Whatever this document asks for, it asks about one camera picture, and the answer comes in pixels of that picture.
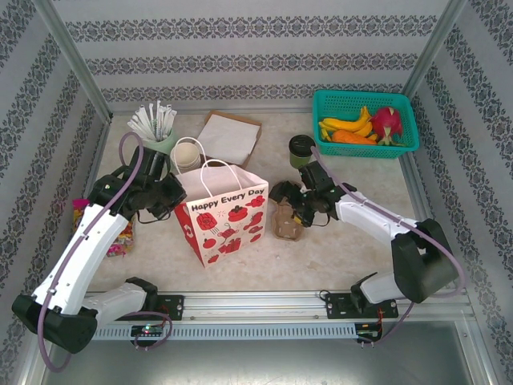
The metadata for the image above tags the brown pulp cup carrier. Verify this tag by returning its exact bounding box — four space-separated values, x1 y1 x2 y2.
271 194 305 243

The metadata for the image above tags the black plastic cup lid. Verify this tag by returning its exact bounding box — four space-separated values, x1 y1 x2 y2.
288 134 317 156

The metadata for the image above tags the red white paper gift bag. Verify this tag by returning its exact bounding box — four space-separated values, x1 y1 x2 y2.
173 137 270 270

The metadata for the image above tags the brown cardboard napkin box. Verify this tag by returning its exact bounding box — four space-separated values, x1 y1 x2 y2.
198 110 264 169

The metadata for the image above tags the mint green straw holder cup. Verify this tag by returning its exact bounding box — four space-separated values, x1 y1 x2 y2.
143 127 178 156

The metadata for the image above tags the colourful candy bag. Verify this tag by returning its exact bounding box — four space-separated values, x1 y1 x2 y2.
71 198 137 260

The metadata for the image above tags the orange carrot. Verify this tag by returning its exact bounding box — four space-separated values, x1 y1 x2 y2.
331 132 378 146

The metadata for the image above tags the yellow banana bunch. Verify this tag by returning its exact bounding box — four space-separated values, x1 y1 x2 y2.
318 106 374 142

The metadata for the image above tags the white paper napkin stack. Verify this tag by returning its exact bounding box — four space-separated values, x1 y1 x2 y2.
198 114 261 161

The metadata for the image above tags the teal plastic basket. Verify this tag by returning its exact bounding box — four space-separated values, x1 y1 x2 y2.
311 90 421 159

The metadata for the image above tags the pink dragon fruit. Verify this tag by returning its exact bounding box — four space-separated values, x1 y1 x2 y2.
369 106 406 148

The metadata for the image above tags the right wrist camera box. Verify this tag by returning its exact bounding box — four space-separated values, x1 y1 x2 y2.
298 162 333 193

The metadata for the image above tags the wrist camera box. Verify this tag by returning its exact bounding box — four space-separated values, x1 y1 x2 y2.
298 162 333 193
137 146 170 180

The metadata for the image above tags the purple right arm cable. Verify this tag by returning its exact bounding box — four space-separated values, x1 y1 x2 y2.
310 146 467 346

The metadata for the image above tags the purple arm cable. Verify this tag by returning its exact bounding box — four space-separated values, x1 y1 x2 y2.
36 131 173 372
310 146 467 346

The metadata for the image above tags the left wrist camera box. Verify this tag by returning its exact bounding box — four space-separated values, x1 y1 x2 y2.
137 146 170 180

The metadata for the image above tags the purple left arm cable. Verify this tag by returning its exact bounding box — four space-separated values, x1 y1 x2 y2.
36 131 173 372

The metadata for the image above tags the aluminium table edge rail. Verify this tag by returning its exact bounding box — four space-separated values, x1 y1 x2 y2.
400 154 456 288
107 107 317 116
55 115 113 293

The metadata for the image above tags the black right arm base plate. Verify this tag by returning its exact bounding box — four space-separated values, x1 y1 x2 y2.
324 292 400 320

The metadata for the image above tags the aluminium mounting rail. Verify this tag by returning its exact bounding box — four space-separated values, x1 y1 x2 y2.
39 291 470 322

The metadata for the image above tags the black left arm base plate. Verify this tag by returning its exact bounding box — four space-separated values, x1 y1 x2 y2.
113 294 185 322

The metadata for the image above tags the grey slotted cable duct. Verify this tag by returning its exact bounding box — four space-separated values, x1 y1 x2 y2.
54 322 384 342

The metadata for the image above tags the aluminium frame post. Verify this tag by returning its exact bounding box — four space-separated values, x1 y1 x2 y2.
34 0 113 120
402 0 468 97

